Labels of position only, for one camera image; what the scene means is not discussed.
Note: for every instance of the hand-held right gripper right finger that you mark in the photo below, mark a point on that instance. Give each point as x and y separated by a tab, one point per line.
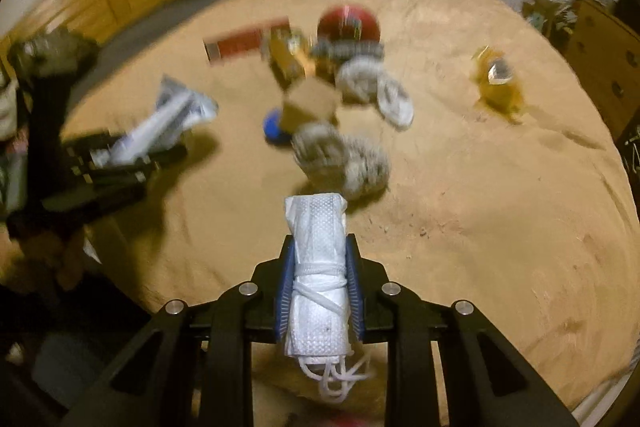
357	307

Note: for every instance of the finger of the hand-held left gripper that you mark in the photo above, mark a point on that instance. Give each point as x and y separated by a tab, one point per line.
130	167
85	147

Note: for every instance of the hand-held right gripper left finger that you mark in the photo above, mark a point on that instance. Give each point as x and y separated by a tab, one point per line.
282	297

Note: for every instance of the white face mask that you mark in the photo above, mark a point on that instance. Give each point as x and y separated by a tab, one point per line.
317	257

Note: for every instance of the white blue plastic packet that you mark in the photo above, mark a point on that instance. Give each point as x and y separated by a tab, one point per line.
170	117

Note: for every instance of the gold foil packet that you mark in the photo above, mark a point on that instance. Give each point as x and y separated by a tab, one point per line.
287	57

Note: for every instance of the white crumpled cloth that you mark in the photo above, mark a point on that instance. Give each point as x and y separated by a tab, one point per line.
6	107

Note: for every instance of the grey knitted sock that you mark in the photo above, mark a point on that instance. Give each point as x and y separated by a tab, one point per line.
320	147
367	169

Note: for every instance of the blue bottle cap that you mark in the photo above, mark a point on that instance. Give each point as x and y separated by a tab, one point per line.
272	127

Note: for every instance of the red carton box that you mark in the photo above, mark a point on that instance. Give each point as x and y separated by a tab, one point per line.
240	43

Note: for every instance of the small cardboard box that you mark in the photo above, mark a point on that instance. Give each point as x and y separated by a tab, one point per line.
310	104

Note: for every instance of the white sock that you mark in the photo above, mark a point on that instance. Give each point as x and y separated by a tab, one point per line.
395	99

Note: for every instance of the grey fuzzy sock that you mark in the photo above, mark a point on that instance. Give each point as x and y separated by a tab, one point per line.
357	82

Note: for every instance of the yellow plastic packet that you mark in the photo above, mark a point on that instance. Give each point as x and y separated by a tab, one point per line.
500	94

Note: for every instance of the small wooden chair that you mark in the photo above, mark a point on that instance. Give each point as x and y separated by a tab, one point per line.
537	19

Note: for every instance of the wooden dresser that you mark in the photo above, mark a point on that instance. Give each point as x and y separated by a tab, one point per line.
595	52

